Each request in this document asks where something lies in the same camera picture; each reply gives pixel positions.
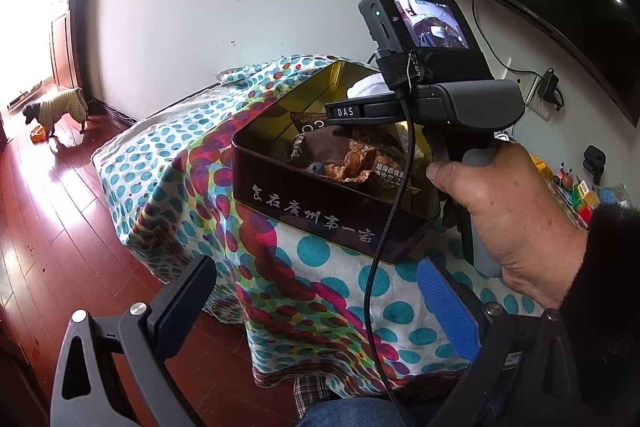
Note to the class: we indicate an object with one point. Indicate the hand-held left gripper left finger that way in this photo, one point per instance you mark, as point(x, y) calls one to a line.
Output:
point(185, 297)

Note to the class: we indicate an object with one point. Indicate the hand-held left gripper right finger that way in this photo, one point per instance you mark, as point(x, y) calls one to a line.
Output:
point(447, 307)

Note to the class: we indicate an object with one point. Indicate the yellow snack packet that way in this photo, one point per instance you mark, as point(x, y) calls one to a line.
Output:
point(542, 168)

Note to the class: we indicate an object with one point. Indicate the dark red tin box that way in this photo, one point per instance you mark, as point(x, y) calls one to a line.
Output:
point(300, 207)

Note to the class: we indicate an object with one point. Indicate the small knitted ball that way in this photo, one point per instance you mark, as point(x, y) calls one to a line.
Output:
point(315, 168)

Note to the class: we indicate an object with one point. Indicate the person's right forearm black sleeve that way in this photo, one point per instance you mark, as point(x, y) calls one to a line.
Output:
point(610, 297)

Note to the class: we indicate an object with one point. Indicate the person's right hand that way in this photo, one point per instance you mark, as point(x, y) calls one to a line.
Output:
point(520, 217)

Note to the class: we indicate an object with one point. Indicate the black power adapter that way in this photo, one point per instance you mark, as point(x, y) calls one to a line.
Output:
point(550, 87)

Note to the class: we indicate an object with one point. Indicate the white bottle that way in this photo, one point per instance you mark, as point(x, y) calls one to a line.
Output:
point(367, 87)

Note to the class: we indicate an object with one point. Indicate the crumpled orange-brown wrapper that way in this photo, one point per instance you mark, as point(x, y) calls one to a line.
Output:
point(360, 162)

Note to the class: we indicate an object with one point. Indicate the small brown toy figurine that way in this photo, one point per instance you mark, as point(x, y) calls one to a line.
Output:
point(565, 179)

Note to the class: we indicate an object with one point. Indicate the polka dot cloth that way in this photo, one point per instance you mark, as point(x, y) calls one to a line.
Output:
point(320, 297)

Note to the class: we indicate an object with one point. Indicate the person's jeans leg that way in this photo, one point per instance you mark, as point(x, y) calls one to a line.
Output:
point(350, 414)

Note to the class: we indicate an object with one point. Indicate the yellow cardboard box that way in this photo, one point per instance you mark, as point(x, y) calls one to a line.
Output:
point(589, 192)

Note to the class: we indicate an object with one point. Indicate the dark brown snack packet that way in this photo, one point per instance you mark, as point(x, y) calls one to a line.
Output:
point(320, 147)

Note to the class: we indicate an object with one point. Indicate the green and red box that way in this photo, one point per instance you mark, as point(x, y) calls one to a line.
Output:
point(582, 212)

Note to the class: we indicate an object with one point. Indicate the plaid cloth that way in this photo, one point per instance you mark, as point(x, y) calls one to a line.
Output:
point(310, 399)

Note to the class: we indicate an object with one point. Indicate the blue item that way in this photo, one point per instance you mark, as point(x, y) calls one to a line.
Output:
point(612, 196)

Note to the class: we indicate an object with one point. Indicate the orange pet bowl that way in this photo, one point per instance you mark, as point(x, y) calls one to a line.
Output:
point(37, 135)

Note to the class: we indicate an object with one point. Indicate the dog in striped coat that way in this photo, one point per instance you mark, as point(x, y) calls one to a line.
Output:
point(60, 104)

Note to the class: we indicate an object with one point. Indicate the wooden door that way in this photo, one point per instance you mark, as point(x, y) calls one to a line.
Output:
point(65, 52)

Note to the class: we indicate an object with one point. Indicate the white wall socket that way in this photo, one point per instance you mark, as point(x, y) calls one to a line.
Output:
point(525, 92)

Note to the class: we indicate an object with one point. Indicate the small black camera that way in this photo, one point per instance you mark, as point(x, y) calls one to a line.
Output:
point(594, 162)

